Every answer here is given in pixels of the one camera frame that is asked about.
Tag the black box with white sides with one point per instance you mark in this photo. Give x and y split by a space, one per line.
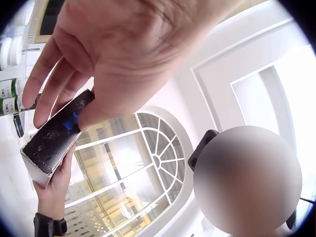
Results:
53 138

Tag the full shop shelf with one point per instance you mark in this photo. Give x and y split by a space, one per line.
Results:
11 74

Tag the black wrist band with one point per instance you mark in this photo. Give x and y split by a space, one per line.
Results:
50 226

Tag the person's right hand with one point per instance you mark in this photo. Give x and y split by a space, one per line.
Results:
53 195

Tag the person's left hand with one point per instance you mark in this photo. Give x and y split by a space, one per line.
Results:
128 44

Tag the person's right fingers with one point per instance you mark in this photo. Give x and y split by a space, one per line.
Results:
64 163

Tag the person's left thumb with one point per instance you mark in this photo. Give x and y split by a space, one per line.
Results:
103 108

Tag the dark panel with beige frame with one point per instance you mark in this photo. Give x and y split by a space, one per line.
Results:
50 19

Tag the person's left ring finger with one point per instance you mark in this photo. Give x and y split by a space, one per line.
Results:
53 96

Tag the white arched window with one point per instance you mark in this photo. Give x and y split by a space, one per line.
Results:
138 172

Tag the person's left middle finger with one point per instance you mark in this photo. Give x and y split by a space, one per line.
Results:
74 86

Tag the person's left little finger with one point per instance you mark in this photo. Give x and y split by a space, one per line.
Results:
37 79

